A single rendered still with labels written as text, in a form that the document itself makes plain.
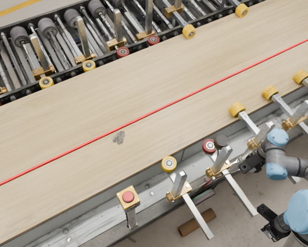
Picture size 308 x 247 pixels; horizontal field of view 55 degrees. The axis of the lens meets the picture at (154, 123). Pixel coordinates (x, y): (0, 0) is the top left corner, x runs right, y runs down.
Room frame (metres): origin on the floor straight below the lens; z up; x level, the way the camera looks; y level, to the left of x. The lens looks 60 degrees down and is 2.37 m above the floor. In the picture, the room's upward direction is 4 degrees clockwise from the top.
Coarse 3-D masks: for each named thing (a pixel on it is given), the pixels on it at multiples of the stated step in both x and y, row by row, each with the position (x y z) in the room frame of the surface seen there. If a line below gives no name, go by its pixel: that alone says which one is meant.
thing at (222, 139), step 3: (219, 135) 0.66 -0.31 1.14; (222, 135) 0.66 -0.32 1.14; (216, 138) 0.64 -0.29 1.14; (219, 138) 0.64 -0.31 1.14; (222, 138) 0.64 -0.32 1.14; (225, 138) 0.64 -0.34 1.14; (219, 141) 0.63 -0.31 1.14; (222, 141) 0.63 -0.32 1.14; (225, 141) 0.63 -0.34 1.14; (219, 144) 0.61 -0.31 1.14; (222, 144) 0.61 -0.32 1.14; (225, 144) 0.61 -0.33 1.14
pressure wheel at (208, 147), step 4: (208, 140) 0.75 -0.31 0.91; (212, 140) 0.75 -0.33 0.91; (204, 144) 0.72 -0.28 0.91; (208, 144) 0.72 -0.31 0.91; (212, 144) 0.73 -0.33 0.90; (204, 148) 0.70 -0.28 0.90; (208, 148) 0.70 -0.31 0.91; (212, 148) 0.70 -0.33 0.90; (216, 148) 0.70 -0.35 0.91; (208, 152) 0.68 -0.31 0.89; (212, 152) 0.68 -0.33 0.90
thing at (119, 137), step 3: (117, 132) 0.75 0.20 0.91; (120, 132) 0.76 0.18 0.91; (123, 132) 0.76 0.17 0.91; (117, 135) 0.74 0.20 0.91; (120, 135) 0.73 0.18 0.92; (123, 135) 0.74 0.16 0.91; (111, 138) 0.72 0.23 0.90; (114, 138) 0.71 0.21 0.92; (117, 138) 0.72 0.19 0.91; (120, 138) 0.72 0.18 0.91; (123, 138) 0.72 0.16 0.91; (114, 141) 0.70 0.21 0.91; (117, 141) 0.70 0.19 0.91; (120, 141) 0.70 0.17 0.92; (123, 141) 0.71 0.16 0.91
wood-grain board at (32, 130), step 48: (288, 0) 1.99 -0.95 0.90; (192, 48) 1.43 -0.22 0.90; (240, 48) 1.46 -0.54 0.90; (48, 96) 0.97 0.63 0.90; (96, 96) 0.99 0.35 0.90; (144, 96) 1.02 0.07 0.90; (192, 96) 1.04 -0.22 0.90; (240, 96) 1.07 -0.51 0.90; (0, 144) 0.64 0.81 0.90; (48, 144) 0.66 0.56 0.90; (96, 144) 0.68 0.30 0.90; (144, 144) 0.70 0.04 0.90; (192, 144) 0.73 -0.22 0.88; (0, 192) 0.38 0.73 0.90; (48, 192) 0.40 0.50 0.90; (96, 192) 0.42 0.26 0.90; (0, 240) 0.17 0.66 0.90
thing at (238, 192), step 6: (210, 156) 0.68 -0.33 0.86; (216, 156) 0.68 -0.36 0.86; (222, 174) 0.58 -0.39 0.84; (228, 174) 0.57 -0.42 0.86; (228, 180) 0.54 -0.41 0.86; (234, 186) 0.51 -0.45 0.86; (234, 192) 0.49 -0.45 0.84; (240, 192) 0.48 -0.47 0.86; (240, 198) 0.45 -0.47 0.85; (246, 198) 0.45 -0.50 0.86; (246, 204) 0.42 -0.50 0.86; (252, 210) 0.39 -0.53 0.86; (252, 216) 0.37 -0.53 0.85
